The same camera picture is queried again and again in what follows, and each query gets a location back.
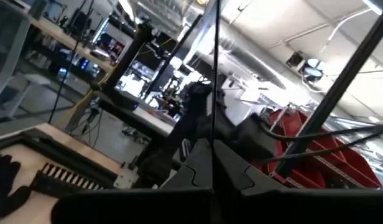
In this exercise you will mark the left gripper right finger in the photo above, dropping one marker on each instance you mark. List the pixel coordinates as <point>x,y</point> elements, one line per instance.
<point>303,205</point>

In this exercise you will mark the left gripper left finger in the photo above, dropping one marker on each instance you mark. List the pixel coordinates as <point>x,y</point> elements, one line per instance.
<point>132,205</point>

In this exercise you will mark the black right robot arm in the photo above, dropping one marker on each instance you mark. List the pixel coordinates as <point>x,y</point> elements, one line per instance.
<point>191,124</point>

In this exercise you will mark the red storage bin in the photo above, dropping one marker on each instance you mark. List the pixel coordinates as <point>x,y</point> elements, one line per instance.
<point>350,165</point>

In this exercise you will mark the grey desk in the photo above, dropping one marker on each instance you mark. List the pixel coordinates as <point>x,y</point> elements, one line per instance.
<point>154,119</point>

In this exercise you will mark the black box device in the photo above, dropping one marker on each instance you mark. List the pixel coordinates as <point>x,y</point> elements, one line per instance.
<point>124,101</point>

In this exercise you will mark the black glove green cuff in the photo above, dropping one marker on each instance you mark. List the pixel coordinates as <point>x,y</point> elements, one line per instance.
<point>5,180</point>

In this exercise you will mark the round industrial fan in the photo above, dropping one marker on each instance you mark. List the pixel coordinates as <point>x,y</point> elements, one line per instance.
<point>312,70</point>

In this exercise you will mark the wooden workbench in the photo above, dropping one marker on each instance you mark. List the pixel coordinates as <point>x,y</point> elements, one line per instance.
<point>70,42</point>

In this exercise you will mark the black perforated rack rail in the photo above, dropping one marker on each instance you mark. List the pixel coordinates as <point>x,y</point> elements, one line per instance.
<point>54,183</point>

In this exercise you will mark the silver ventilation duct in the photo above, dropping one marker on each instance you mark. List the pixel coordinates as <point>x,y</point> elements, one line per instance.
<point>247,59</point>

